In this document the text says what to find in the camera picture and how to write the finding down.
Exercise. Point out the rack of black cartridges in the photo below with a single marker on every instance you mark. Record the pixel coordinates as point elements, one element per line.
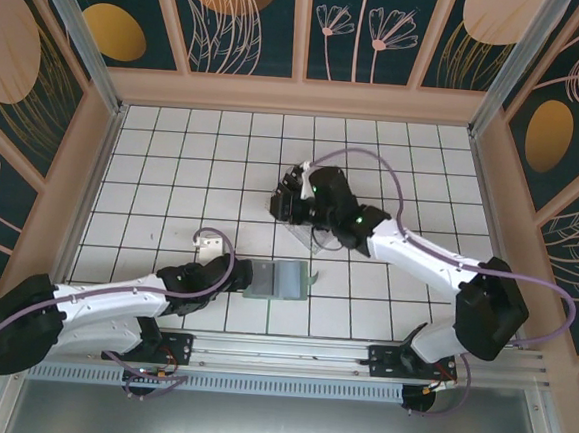
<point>298,232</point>

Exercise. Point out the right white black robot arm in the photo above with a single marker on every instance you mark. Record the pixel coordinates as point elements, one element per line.
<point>417,256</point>

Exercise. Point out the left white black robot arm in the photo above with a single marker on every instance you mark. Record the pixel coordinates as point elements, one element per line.
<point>113,295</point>

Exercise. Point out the grey sheet metal panel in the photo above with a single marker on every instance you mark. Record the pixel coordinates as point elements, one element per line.
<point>273,426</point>

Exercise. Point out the long aluminium rail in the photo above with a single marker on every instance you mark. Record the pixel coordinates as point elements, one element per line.
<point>279,351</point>

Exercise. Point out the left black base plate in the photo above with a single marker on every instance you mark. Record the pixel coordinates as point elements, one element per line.
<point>181,346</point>

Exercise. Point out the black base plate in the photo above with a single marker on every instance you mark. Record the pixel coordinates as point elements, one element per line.
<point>181,346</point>
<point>383,359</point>

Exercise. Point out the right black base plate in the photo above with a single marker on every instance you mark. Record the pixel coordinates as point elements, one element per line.
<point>383,359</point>

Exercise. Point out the aluminium frame post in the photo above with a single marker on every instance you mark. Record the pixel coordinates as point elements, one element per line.
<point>85,35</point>
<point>519,69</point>

